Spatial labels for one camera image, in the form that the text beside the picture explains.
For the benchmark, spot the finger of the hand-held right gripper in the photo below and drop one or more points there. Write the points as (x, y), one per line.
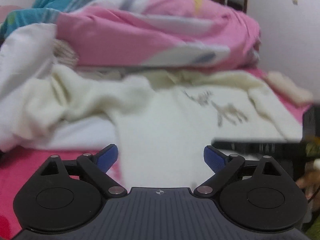
(221, 143)

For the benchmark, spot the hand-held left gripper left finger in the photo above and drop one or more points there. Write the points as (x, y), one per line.
(108, 158)

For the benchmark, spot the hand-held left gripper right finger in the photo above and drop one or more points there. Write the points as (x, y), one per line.
(214, 159)

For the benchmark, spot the cream fleece sweater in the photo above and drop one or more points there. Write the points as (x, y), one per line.
(162, 120)

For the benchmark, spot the person's right hand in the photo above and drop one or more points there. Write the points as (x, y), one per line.
(308, 186)

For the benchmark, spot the white fleece garment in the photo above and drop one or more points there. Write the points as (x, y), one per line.
(82, 135)

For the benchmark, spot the folded beige garment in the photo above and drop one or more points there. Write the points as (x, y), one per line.
(290, 87)

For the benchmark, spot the pink floral fleece blanket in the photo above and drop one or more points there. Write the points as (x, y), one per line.
(30, 165)

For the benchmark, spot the pink checkered cloth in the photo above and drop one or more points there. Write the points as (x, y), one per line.
(66, 53)

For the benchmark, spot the pink and teal printed quilt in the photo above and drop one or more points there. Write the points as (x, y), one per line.
(140, 35)

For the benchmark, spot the white jacket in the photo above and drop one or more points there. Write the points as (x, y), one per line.
(27, 55)

